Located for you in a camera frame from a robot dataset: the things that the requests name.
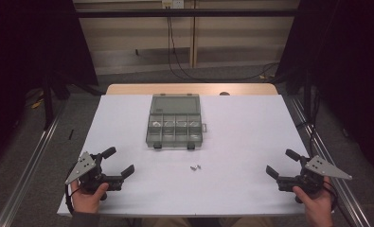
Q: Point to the small black floor object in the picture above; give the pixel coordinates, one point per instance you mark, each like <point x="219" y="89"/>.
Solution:
<point x="71" y="134"/>

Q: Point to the wooden wall post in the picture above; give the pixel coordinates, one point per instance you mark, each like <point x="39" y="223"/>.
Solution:
<point x="193" y="41"/>

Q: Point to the person's right hand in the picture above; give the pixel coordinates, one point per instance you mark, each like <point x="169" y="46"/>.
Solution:
<point x="318" y="206"/>

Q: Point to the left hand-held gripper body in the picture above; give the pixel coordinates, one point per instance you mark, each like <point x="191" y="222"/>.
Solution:
<point x="91" y="176"/>

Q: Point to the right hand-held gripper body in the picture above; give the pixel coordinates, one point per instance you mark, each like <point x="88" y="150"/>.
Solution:
<point x="312" y="179"/>

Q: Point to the person's left hand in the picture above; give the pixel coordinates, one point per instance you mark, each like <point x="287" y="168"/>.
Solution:
<point x="86" y="201"/>

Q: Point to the grey transparent compartment box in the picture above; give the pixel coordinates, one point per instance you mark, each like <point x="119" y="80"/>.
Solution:
<point x="174" y="130"/>

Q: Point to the white wall socket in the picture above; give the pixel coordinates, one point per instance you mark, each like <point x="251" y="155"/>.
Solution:
<point x="172" y="3"/>

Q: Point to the black curtain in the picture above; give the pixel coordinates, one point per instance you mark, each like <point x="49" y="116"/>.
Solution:
<point x="26" y="47"/>
<point x="348" y="63"/>

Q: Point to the black horizontal bar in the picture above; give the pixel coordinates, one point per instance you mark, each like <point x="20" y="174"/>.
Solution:
<point x="187" y="13"/>

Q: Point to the black metal stand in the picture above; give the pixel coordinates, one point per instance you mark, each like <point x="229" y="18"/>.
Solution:
<point x="48" y="107"/>

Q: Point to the white table cover sheet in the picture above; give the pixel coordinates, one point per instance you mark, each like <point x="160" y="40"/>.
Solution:
<point x="238" y="142"/>

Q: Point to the aluminium floor rail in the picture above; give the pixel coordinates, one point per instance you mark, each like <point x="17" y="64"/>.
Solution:
<point x="355" y="210"/>
<point x="26" y="176"/>

